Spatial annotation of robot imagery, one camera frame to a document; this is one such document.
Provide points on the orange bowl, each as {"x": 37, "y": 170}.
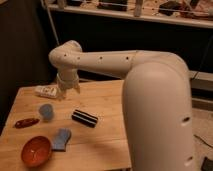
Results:
{"x": 36, "y": 151}

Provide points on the wooden table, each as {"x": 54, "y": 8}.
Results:
{"x": 102, "y": 148}

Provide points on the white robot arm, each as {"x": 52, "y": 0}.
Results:
{"x": 156, "y": 101}

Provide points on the dark red oblong object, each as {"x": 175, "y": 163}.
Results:
{"x": 26, "y": 123}

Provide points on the white plastic bottle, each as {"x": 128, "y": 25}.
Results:
{"x": 47, "y": 91}

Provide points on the black white striped block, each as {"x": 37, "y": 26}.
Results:
{"x": 84, "y": 118}

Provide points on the white wall shelf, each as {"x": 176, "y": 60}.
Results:
{"x": 194, "y": 13}

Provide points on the blue oven mitt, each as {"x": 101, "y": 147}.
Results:
{"x": 60, "y": 140}

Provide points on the metal pole stand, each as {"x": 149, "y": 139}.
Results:
{"x": 51, "y": 23}

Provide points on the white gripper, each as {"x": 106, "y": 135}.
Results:
{"x": 64, "y": 84}

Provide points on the blue plastic cup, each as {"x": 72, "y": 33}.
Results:
{"x": 46, "y": 111}

